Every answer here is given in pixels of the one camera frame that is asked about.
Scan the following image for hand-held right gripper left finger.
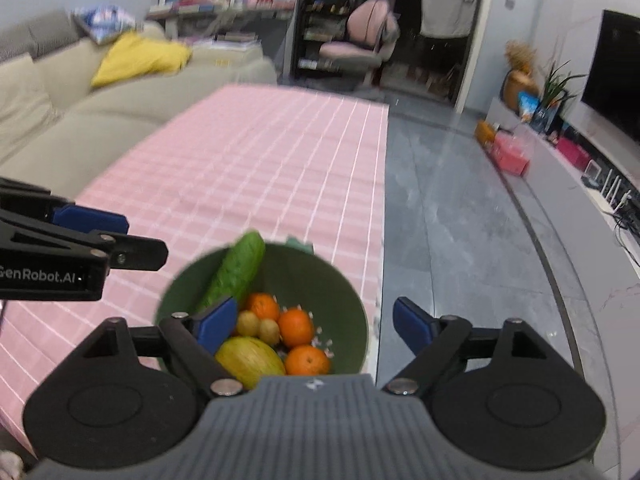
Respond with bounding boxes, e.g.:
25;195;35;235
82;296;246;396

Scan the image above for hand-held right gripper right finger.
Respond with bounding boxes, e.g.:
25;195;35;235
382;296;566;396

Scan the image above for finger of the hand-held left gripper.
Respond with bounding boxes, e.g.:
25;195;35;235
0;209;169;271
0;177;130;234

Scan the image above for small brown round fruit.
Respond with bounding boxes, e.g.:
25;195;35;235
258;318;282;345
236;310;262;338

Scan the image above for orange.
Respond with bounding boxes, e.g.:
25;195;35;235
246;293;281;323
285;345;332;376
277;308;316;349

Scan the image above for green bowl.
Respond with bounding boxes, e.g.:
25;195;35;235
154;237;370;391

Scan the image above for yellow striped melon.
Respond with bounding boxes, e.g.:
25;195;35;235
215;336;287;391

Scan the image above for green cucumber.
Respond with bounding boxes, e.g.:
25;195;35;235
195;230;267;313

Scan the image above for beige sofa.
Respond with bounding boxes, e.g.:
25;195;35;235
0;10;278;186

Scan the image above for pink checked tablecloth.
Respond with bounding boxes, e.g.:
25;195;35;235
0;84;391;461

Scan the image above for yellow cushion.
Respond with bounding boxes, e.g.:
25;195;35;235
90;31;193;88

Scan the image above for grey striped cushion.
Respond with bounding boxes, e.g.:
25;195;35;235
0;10;81;63

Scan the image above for blue patterned cushion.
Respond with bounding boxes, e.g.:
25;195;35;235
72;5;138;45

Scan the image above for pink box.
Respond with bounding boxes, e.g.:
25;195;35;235
492;132;533;177

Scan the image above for orange box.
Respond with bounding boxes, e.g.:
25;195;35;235
474;119;498;146

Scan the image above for pile of papers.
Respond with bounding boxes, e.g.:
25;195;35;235
215;32;262;54

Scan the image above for magenta box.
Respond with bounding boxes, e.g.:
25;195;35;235
556;136;591;171

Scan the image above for white router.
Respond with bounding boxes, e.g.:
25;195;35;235
597;170;634;211

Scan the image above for stack of books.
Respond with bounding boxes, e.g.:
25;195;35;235
147;0;296;18

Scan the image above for dark blue packet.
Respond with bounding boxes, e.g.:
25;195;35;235
530;105;558;134

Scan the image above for blue snack bag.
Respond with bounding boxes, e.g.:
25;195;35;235
517;91;541;123

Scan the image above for golden vase with dried grass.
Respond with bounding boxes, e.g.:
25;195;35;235
502;40;541;108

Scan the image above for green potted plant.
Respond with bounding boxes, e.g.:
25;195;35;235
537;60;588;122

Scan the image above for pink office chair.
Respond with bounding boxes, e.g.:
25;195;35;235
319;0;401;93

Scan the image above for black shelf unit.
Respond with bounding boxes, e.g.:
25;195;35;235
295;0;401;81

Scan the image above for black television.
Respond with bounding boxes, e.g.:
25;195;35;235
580;9;640;147

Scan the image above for small white frame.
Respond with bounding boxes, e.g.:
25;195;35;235
582;160;604;188

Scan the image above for black cables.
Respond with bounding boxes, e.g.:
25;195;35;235
606;194;640;252

